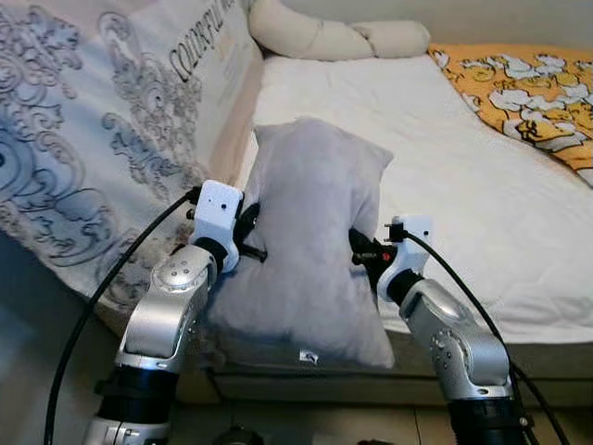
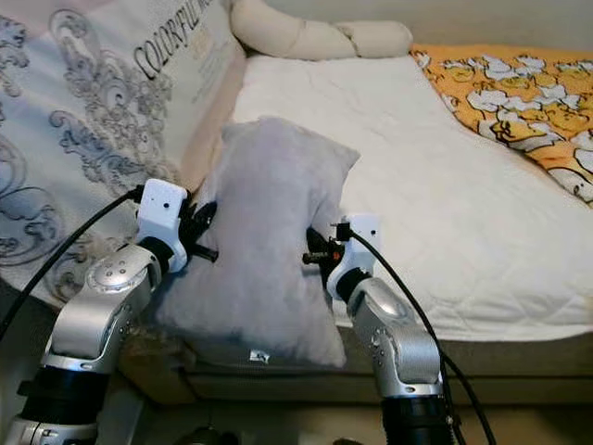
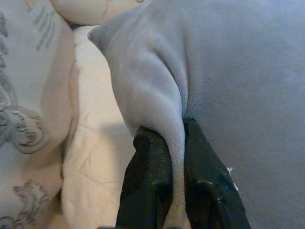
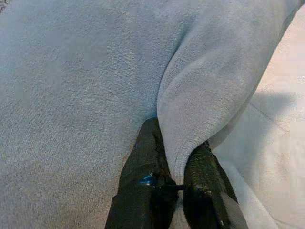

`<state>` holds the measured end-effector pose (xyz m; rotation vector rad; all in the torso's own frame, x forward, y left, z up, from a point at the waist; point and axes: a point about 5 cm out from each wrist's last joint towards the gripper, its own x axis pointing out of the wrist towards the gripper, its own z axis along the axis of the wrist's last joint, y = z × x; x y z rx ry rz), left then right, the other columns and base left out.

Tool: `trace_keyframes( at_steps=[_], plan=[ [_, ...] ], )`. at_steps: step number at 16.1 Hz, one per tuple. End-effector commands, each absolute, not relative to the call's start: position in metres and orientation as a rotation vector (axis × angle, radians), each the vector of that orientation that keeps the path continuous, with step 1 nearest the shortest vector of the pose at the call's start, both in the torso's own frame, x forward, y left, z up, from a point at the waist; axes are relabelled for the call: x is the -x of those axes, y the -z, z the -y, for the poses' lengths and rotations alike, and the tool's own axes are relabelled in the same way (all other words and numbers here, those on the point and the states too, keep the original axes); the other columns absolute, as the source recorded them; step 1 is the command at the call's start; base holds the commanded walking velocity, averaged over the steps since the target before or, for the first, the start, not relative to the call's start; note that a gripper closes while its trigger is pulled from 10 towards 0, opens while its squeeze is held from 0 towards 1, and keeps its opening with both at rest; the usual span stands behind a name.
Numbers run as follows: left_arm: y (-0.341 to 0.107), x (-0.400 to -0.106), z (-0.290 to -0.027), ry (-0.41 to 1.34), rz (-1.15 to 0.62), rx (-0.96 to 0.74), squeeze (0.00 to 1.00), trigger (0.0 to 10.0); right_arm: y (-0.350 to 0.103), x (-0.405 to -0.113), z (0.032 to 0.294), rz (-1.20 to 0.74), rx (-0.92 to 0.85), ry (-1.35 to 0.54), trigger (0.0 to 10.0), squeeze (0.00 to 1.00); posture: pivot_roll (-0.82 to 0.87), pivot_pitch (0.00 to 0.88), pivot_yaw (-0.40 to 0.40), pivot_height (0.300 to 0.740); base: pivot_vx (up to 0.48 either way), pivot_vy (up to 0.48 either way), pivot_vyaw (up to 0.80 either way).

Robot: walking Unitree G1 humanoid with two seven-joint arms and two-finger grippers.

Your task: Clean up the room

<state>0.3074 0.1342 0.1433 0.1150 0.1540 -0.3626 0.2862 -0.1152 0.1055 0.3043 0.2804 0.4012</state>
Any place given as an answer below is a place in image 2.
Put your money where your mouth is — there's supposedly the grey plush pillow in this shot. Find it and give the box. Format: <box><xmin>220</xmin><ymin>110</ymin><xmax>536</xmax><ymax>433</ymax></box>
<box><xmin>156</xmin><ymin>116</ymin><xmax>360</xmax><ymax>369</ymax></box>

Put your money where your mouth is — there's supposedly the yellow cartoon print blanket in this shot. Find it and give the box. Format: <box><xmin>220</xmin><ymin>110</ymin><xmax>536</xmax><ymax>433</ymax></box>
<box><xmin>410</xmin><ymin>44</ymin><xmax>593</xmax><ymax>205</ymax></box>

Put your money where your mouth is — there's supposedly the white quilted mattress cover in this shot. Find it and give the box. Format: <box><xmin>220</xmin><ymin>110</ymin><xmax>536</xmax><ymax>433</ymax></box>
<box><xmin>213</xmin><ymin>54</ymin><xmax>593</xmax><ymax>344</ymax></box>

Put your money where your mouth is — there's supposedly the white printed headboard cushion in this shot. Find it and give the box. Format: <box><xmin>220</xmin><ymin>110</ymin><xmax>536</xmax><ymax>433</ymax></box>
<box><xmin>0</xmin><ymin>0</ymin><xmax>246</xmax><ymax>309</ymax></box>

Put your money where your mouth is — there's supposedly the beige bolster pillow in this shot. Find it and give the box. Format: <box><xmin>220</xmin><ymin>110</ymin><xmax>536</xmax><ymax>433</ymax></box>
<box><xmin>227</xmin><ymin>0</ymin><xmax>414</xmax><ymax>62</ymax></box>

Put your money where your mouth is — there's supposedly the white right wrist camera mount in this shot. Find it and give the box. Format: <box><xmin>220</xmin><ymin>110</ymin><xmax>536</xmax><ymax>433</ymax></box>
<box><xmin>329</xmin><ymin>213</ymin><xmax>383</xmax><ymax>299</ymax></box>

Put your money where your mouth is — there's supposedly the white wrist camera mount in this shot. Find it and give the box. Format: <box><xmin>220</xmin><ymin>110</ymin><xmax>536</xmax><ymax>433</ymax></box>
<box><xmin>136</xmin><ymin>179</ymin><xmax>189</xmax><ymax>249</ymax></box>
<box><xmin>329</xmin><ymin>213</ymin><xmax>383</xmax><ymax>299</ymax></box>

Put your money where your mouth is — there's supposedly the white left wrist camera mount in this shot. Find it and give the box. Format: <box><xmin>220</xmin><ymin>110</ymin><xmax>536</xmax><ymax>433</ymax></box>
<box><xmin>136</xmin><ymin>179</ymin><xmax>189</xmax><ymax>249</ymax></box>

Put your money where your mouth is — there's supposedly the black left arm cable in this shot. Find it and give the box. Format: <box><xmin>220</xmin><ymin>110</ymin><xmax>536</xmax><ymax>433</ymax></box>
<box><xmin>0</xmin><ymin>188</ymin><xmax>145</xmax><ymax>337</ymax></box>

